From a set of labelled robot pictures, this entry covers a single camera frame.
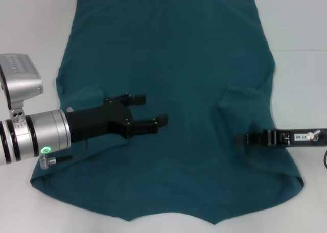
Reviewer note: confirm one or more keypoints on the blue t-shirt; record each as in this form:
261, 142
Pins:
178, 51

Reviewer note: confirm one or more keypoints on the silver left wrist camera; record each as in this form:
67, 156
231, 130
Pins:
21, 84

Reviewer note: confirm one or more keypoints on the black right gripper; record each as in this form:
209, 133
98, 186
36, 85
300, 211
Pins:
283, 138

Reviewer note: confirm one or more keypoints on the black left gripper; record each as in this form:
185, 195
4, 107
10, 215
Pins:
98, 121

